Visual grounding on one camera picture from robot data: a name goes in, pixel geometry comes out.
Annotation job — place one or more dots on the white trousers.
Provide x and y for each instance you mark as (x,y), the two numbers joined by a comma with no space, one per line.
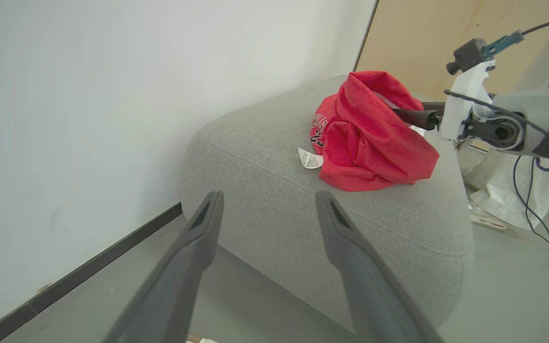
(508,190)

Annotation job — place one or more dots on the black baseboard strip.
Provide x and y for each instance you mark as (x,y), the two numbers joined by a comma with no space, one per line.
(88,267)

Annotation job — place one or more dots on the teal camera connector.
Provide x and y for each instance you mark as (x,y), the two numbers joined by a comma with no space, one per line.
(503,43)

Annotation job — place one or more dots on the red shorts with striped trim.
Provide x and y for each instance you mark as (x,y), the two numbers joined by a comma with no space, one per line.
(379,138)

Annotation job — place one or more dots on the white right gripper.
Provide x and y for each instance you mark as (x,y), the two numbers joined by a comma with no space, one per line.
(458,114)

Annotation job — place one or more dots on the white striped sneaker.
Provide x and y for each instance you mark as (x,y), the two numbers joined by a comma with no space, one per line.
(486,220)

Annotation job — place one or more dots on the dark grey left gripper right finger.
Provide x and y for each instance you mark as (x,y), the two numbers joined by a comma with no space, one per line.
(370,295)

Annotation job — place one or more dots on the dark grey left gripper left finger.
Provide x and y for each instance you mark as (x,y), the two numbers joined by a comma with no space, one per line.
(174,286)

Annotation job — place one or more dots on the grey fabric sofa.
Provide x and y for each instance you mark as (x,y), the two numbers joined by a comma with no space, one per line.
(274,190)

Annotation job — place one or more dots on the red jersey with white panels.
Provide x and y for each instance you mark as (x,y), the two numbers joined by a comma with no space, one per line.
(346,166)

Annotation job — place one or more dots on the beige wooden panel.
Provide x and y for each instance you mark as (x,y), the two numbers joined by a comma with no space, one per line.
(422,33)

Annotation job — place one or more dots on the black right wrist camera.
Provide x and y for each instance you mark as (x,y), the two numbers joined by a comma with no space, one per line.
(467,55)

